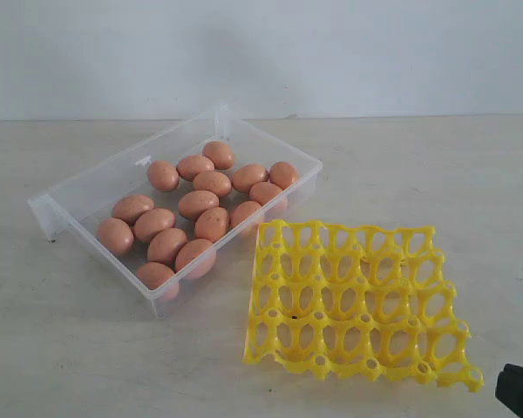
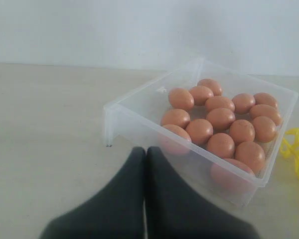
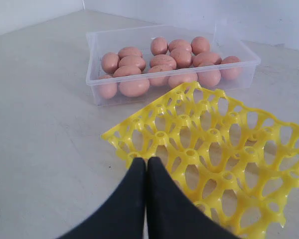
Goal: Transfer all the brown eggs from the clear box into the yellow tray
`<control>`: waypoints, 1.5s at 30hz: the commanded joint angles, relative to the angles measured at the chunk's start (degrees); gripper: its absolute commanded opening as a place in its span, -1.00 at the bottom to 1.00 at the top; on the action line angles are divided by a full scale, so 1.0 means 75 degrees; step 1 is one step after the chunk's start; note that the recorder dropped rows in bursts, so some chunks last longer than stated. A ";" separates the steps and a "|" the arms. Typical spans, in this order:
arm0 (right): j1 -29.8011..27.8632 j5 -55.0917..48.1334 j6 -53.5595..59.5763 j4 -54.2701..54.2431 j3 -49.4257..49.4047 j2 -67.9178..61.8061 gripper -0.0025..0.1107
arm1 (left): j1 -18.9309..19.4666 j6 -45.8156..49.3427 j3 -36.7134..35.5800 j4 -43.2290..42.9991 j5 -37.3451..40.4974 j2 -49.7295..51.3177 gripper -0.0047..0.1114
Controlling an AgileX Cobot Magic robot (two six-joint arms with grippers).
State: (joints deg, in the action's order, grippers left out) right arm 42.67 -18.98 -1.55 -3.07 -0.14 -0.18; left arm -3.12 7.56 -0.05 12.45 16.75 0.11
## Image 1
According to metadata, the brown egg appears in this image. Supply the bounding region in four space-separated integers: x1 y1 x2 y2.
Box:
231 163 268 193
269 161 298 190
147 160 180 192
192 171 232 198
176 154 214 182
178 190 220 220
174 239 216 280
135 262 180 301
97 218 134 256
248 182 282 206
194 206 230 243
133 208 175 243
230 200 264 237
202 141 235 170
112 194 155 226
147 227 188 265

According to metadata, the yellow plastic egg tray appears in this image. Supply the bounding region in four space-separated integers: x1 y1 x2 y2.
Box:
243 220 484 392

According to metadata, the clear plastic bin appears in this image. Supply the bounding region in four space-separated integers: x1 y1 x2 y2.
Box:
28 104 323 317

